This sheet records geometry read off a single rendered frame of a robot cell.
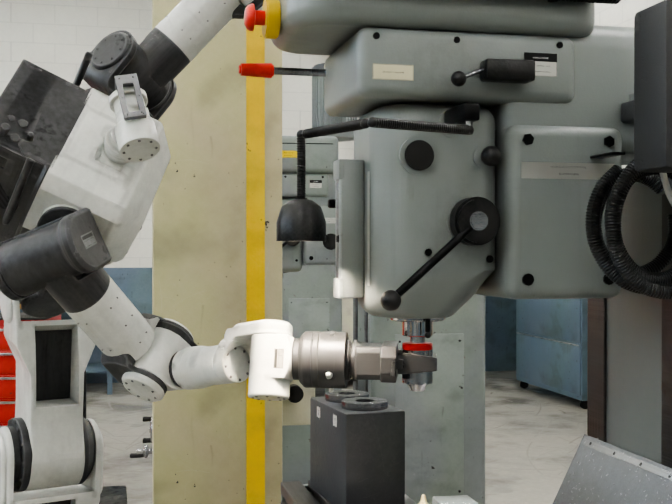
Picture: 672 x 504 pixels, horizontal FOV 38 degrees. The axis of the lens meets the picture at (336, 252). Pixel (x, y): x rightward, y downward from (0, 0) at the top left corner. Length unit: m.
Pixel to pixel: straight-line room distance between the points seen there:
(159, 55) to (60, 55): 8.81
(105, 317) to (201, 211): 1.59
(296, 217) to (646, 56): 0.51
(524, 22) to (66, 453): 1.17
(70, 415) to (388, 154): 0.89
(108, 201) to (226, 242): 1.58
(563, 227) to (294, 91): 9.36
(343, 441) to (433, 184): 0.62
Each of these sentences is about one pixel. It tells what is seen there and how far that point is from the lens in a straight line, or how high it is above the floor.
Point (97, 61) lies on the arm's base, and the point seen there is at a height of 1.75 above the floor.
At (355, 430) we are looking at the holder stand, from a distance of 1.84.
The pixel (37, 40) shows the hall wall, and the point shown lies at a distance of 10.68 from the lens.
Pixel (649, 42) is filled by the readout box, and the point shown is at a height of 1.68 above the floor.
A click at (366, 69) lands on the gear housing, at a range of 1.40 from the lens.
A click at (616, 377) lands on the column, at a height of 1.20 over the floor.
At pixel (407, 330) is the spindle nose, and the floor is 1.29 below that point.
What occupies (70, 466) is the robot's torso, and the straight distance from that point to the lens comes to 2.00.
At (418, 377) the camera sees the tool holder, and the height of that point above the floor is 1.22.
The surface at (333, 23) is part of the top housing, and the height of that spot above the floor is 1.73.
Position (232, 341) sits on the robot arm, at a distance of 1.58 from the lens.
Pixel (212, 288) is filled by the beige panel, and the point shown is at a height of 1.28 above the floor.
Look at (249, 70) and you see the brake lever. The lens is 1.58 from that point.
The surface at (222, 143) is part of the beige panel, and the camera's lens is 3.21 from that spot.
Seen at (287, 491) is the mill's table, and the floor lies 0.92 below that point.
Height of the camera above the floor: 1.42
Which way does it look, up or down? level
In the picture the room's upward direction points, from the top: straight up
